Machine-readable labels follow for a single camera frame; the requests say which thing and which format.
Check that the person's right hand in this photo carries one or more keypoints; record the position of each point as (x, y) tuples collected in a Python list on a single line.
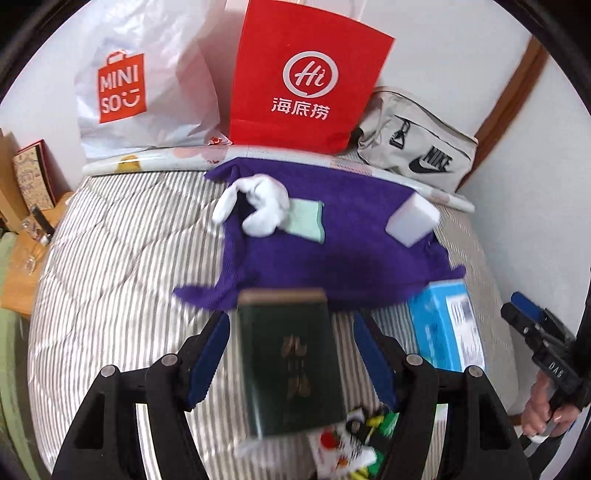
[(535, 408)]

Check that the square white snack packet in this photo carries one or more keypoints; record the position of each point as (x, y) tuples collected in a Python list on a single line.
[(334, 450)]

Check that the white plastic shopping bag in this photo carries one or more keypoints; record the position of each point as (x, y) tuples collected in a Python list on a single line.
[(161, 69)]

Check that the yellow plastic basket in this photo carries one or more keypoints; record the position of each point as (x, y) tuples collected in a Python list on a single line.
[(373, 421)]

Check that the brown wooden door frame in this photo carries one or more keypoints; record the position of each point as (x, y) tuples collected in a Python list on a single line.
[(508, 101)]

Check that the rolled printed mat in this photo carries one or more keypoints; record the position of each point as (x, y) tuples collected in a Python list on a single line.
[(161, 159)]

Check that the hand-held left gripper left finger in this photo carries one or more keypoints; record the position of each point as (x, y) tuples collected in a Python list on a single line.
[(210, 357)]

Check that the mint green cloth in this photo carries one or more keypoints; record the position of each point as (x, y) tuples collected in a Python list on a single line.
[(304, 219)]

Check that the white sock bundle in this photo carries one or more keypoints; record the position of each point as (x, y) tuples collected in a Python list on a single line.
[(265, 198)]

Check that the green fabric seat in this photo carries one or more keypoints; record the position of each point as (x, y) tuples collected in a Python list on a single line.
[(11, 392)]

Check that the white sponge block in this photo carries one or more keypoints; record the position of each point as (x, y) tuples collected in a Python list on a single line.
[(413, 219)]

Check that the purple towel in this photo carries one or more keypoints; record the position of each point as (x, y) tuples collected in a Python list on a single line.
[(351, 235)]

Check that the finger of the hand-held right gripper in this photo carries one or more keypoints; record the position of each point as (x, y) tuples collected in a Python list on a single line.
[(526, 304), (519, 321)]

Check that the dark green book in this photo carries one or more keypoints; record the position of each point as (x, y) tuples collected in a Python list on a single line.
[(291, 364)]

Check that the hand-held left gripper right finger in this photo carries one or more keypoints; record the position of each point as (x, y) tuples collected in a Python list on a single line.
[(375, 360)]

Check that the beige waist bag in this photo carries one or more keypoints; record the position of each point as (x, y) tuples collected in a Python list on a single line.
[(443, 131)]

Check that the red paper bag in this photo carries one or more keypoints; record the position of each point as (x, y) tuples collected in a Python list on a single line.
[(272, 50)]

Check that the blue cardboard box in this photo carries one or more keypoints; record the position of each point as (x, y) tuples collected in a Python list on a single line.
[(443, 327)]

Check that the wooden nightstand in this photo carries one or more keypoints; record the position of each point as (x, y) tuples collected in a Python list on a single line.
[(23, 286)]

